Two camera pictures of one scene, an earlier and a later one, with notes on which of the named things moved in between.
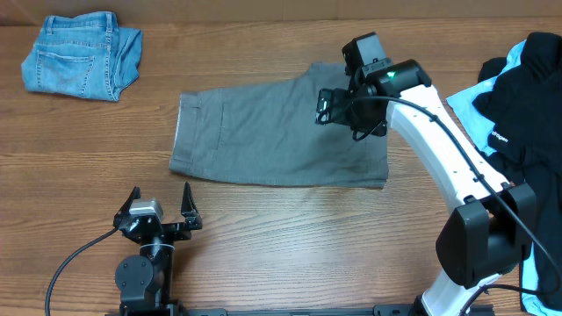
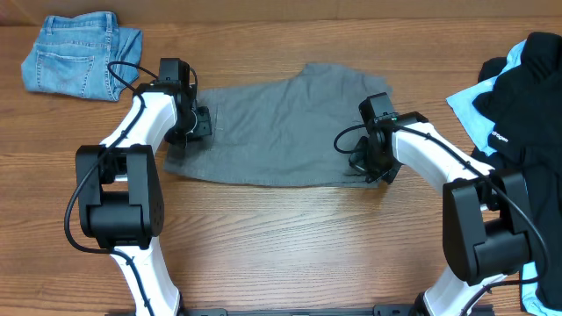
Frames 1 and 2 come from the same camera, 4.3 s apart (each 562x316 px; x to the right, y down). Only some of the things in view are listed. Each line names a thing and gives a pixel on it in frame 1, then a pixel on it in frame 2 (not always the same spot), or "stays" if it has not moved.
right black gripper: (337, 102) -> (358, 163)
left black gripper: (182, 231) -> (204, 127)
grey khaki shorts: (268, 133) stays
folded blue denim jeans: (87, 55) stays
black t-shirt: (524, 100) stays
